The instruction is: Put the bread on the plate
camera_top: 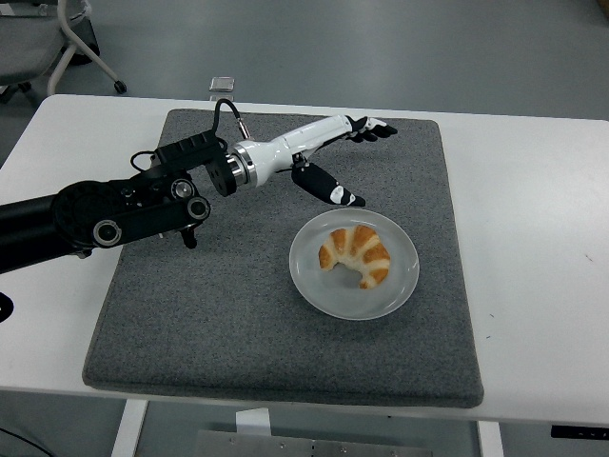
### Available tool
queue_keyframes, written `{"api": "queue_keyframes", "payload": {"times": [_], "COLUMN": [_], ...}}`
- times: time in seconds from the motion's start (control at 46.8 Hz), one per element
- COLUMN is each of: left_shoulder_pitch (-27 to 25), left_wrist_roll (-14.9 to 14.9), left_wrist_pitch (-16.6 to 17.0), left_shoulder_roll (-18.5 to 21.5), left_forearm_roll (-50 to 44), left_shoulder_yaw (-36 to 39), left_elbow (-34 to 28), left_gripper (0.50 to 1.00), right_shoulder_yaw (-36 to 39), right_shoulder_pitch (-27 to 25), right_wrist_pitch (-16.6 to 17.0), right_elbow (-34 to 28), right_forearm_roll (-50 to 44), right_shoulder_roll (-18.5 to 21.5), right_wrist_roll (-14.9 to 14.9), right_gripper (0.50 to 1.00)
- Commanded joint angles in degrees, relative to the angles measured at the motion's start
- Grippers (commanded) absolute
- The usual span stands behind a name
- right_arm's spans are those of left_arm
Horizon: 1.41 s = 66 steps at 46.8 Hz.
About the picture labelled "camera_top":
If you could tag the white table frame bracket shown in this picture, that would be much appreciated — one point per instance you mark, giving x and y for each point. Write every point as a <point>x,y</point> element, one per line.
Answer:
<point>253,421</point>

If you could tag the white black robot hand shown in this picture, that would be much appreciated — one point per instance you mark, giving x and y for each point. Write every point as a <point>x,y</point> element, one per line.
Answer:
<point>295,143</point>

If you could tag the white table leg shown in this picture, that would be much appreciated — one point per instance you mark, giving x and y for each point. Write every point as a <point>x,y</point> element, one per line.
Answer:
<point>127,428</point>
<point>490,440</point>

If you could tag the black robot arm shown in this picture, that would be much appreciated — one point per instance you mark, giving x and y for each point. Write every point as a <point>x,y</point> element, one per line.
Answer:
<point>71,214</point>

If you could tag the pale grey round plate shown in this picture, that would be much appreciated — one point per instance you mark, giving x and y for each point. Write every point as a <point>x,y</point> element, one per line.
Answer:
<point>309,276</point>

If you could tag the grey felt mat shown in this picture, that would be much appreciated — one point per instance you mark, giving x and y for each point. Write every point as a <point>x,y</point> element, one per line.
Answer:
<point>238,333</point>

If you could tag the black table control panel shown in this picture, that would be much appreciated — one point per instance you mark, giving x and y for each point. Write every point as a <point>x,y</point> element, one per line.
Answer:
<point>580,432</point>

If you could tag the golden croissant bread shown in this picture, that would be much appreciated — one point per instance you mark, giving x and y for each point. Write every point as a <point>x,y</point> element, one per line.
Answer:
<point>368,252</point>

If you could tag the grey metal plate with screws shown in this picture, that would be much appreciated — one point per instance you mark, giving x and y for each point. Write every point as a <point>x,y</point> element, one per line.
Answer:
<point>309,445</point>

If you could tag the grey office chair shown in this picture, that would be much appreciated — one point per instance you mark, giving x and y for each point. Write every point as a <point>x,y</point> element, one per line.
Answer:
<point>24,47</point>

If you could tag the silver floor socket box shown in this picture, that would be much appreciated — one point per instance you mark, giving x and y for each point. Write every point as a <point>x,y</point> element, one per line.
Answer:
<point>222,84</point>

